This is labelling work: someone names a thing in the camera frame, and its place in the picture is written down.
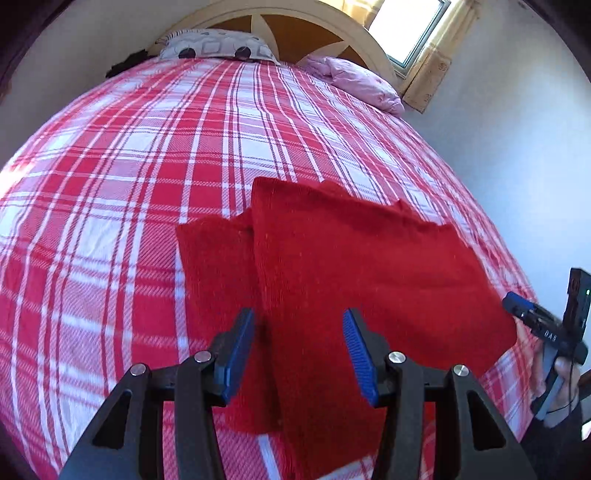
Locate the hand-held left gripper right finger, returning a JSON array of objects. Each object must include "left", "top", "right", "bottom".
[{"left": 342, "top": 308, "right": 539, "bottom": 480}]

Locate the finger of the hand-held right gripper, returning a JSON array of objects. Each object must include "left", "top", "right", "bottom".
[{"left": 502, "top": 292, "right": 539, "bottom": 326}]

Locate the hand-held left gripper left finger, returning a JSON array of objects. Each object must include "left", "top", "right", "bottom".
[{"left": 59, "top": 308, "right": 256, "bottom": 480}]

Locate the red knitted sweater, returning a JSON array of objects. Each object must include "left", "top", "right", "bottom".
[{"left": 175, "top": 176, "right": 518, "bottom": 480}]

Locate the person's right hand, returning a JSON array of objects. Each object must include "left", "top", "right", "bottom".
[{"left": 545, "top": 357, "right": 580, "bottom": 428}]

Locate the person's dark clothing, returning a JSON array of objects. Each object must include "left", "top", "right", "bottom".
[{"left": 522, "top": 406, "right": 591, "bottom": 480}]

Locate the bed with red plaid sheet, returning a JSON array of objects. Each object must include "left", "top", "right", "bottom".
[{"left": 0, "top": 58, "right": 541, "bottom": 480}]

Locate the yellow floral curtain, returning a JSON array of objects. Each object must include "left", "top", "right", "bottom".
[
  {"left": 318, "top": 0, "right": 386, "bottom": 17},
  {"left": 402, "top": 0, "right": 485, "bottom": 114}
]

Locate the pink pillow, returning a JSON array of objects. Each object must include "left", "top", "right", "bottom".
[{"left": 302, "top": 55, "right": 406, "bottom": 116}]

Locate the small window behind headboard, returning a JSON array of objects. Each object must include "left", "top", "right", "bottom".
[{"left": 367, "top": 0, "right": 453, "bottom": 70}]

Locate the black cloth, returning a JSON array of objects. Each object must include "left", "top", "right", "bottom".
[{"left": 105, "top": 52, "right": 155, "bottom": 79}]

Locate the white patterned pillow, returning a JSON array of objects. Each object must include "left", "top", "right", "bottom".
[{"left": 159, "top": 28, "right": 280, "bottom": 63}]

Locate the cream and brown headboard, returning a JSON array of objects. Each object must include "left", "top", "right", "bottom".
[{"left": 154, "top": 0, "right": 399, "bottom": 84}]

